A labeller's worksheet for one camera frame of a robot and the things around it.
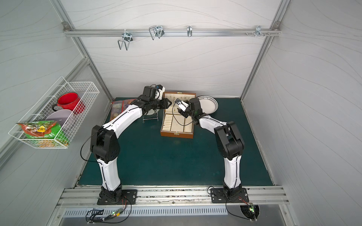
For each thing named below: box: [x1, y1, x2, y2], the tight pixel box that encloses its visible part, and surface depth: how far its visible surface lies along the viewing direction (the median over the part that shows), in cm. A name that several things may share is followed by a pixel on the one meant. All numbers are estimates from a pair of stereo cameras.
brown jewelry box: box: [160, 91, 197, 139], surface depth 98 cm
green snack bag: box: [16, 120, 62, 139], surface depth 55 cm
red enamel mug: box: [52, 92, 86, 115], surface depth 67 cm
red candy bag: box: [109, 98, 137, 122], surface depth 113 cm
